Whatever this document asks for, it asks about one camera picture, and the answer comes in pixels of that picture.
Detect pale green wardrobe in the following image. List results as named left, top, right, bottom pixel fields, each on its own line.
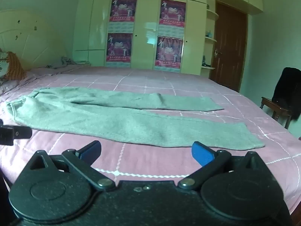
left=72, top=0, right=220, bottom=77

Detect grey pants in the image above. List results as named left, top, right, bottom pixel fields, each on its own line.
left=2, top=87, right=265, bottom=151

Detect crumpled grey clothes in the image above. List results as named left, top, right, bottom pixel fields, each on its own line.
left=46, top=56, right=91, bottom=69

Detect pink wall poster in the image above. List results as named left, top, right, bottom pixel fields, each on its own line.
left=109, top=0, right=137, bottom=33
left=158, top=0, right=187, bottom=37
left=155, top=36, right=184, bottom=73
left=106, top=33, right=133, bottom=68

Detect rounded corner shelves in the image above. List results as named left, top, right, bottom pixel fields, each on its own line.
left=201, top=2, right=220, bottom=70

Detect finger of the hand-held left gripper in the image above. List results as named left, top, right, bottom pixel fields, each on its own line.
left=0, top=120, right=33, bottom=146

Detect bed with pink checked sheet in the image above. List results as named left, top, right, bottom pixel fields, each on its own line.
left=0, top=65, right=301, bottom=216

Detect orange patterned pillow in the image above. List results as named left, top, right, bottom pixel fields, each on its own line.
left=0, top=48, right=27, bottom=85

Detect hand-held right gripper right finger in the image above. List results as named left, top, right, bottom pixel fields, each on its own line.
left=177, top=141, right=271, bottom=191

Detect wooden chair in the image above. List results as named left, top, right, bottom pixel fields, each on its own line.
left=260, top=96, right=293, bottom=129

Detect brown wooden door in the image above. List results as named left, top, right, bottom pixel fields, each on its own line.
left=209, top=1, right=248, bottom=93

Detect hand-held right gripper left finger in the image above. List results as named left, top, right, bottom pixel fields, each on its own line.
left=27, top=140, right=116, bottom=192

